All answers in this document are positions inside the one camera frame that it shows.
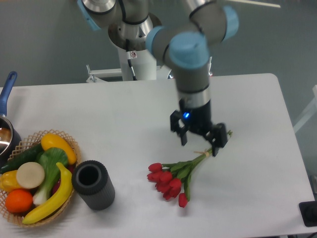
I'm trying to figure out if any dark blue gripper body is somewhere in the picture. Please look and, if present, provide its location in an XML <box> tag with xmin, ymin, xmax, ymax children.
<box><xmin>179</xmin><ymin>99</ymin><xmax>212</xmax><ymax>135</ymax></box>

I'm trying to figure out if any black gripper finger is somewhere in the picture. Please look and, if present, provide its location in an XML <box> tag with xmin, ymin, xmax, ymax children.
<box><xmin>170</xmin><ymin>110</ymin><xmax>187</xmax><ymax>146</ymax></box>
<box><xmin>204</xmin><ymin>123</ymin><xmax>228</xmax><ymax>157</ymax></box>

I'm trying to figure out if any red tulip bouquet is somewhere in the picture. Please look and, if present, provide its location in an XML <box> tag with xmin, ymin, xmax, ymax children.
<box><xmin>147</xmin><ymin>129</ymin><xmax>233</xmax><ymax>208</ymax></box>

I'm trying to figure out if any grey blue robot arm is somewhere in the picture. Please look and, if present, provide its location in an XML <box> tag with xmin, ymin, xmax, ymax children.
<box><xmin>77</xmin><ymin>0</ymin><xmax>239</xmax><ymax>155</ymax></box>

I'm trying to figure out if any dark grey ribbed vase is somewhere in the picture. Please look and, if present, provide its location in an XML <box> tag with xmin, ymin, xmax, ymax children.
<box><xmin>71</xmin><ymin>160</ymin><xmax>115</xmax><ymax>210</ymax></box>

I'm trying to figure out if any red fruit in basket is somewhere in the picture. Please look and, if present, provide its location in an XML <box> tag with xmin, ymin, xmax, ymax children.
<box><xmin>51</xmin><ymin>165</ymin><xmax>75</xmax><ymax>195</ymax></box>

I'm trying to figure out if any black device at edge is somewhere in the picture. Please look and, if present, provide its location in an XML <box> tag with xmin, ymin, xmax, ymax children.
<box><xmin>299</xmin><ymin>201</ymin><xmax>317</xmax><ymax>227</ymax></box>

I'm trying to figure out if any yellow squash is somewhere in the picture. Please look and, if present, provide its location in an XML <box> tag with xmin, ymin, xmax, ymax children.
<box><xmin>41</xmin><ymin>133</ymin><xmax>77</xmax><ymax>165</ymax></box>

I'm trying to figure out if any yellow banana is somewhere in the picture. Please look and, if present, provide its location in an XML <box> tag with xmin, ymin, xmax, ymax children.
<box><xmin>22</xmin><ymin>162</ymin><xmax>73</xmax><ymax>225</ymax></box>

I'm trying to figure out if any green bok choy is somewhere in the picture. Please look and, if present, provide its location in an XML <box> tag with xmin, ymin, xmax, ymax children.
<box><xmin>33</xmin><ymin>147</ymin><xmax>68</xmax><ymax>206</ymax></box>

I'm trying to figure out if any green cucumber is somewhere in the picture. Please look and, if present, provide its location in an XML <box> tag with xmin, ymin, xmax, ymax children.
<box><xmin>0</xmin><ymin>144</ymin><xmax>44</xmax><ymax>174</ymax></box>

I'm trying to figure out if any beige round disc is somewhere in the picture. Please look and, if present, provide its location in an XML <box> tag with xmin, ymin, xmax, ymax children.
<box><xmin>16</xmin><ymin>162</ymin><xmax>45</xmax><ymax>189</ymax></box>

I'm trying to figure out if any orange fruit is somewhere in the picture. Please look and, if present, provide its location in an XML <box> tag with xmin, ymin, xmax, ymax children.
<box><xmin>5</xmin><ymin>189</ymin><xmax>33</xmax><ymax>213</ymax></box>

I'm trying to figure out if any yellow bell pepper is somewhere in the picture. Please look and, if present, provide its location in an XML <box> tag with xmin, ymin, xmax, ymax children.
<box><xmin>0</xmin><ymin>170</ymin><xmax>22</xmax><ymax>192</ymax></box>

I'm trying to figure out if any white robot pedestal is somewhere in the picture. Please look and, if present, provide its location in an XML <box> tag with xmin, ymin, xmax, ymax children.
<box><xmin>86</xmin><ymin>13</ymin><xmax>174</xmax><ymax>83</ymax></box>

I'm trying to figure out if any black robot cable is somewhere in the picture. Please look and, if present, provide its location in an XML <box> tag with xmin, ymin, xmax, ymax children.
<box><xmin>125</xmin><ymin>39</ymin><xmax>138</xmax><ymax>81</ymax></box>

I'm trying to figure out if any white metal frame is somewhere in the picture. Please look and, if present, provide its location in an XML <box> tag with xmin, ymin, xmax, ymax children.
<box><xmin>293</xmin><ymin>85</ymin><xmax>317</xmax><ymax>133</ymax></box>

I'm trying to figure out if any blue handled saucepan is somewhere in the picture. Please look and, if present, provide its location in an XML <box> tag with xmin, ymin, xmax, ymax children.
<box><xmin>0</xmin><ymin>71</ymin><xmax>21</xmax><ymax>167</ymax></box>

